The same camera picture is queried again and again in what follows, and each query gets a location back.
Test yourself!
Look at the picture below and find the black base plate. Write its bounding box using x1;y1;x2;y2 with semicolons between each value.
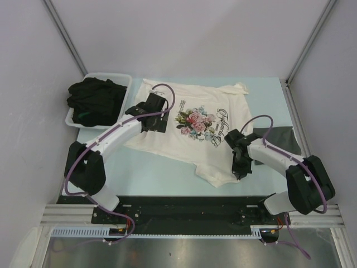
57;195;326;235

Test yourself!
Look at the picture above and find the folded dark grey t-shirt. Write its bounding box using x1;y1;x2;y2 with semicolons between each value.
267;126;302;155

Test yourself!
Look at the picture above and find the black t-shirt pile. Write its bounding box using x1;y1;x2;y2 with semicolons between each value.
67;78;127;127

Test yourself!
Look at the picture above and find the aluminium frame rail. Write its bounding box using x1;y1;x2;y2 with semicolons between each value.
41;204;345;228

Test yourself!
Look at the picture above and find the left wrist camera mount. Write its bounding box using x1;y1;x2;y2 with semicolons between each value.
149;89;165;97

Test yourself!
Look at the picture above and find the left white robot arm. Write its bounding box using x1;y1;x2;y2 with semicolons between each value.
64;93;168;223

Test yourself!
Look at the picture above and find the white plastic basket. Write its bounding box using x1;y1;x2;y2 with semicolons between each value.
65;73;132;130

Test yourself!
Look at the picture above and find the white slotted cable duct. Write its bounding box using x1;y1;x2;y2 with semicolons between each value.
51;227;261;239

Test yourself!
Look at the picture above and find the white floral t-shirt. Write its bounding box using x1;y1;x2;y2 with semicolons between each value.
125;79;253;188

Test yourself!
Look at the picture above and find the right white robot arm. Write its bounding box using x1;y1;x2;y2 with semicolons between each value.
225;129;336;224

